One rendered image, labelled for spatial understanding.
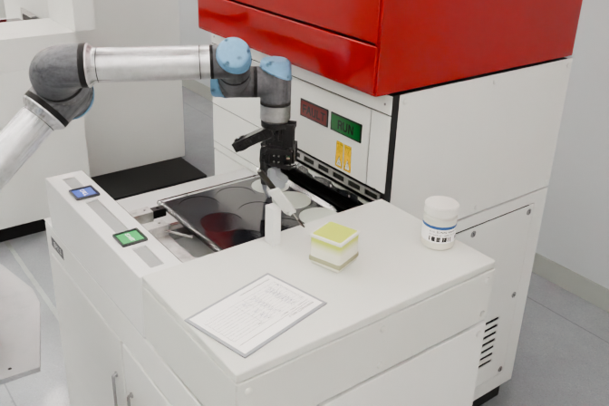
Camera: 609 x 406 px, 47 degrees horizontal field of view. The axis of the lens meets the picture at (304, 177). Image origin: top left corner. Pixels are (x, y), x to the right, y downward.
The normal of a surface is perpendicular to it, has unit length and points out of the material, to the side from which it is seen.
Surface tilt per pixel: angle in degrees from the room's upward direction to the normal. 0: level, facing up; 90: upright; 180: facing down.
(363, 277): 0
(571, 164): 90
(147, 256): 0
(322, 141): 90
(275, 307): 0
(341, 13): 91
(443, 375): 90
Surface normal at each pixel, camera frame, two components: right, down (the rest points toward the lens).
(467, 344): 0.60, 0.35
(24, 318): 0.04, -0.91
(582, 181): -0.80, 0.22
